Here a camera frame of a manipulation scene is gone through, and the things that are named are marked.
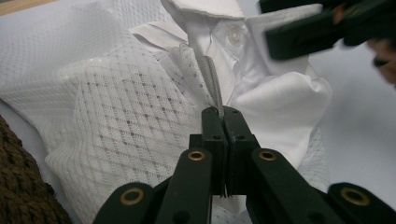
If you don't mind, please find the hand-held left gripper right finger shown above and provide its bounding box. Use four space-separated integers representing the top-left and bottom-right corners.
223 105 261 199

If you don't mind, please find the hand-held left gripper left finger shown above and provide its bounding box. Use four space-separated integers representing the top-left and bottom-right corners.
189 106 228 197

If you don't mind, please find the white shirt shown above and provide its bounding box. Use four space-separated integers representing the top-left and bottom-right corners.
129 0 334 171

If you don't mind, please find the white mesh laundry bag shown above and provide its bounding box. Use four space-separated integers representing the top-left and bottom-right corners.
0 0 332 224

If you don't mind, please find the brown wicker basket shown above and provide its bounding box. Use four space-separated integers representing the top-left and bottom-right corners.
0 115 73 224

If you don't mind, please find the wooden table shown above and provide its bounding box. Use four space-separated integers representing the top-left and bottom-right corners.
0 0 58 17

